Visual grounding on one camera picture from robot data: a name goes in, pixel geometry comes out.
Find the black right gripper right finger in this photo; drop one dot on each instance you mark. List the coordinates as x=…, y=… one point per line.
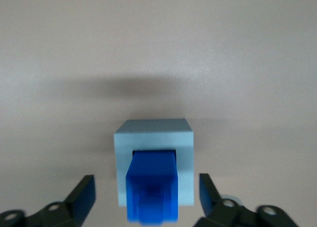
x=223, y=212

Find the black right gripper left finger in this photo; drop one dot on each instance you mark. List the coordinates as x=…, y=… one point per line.
x=62, y=212

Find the blue plastic block part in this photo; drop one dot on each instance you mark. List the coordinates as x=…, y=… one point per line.
x=151, y=182

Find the gray cube base with socket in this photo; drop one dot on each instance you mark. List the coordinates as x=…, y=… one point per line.
x=153, y=138

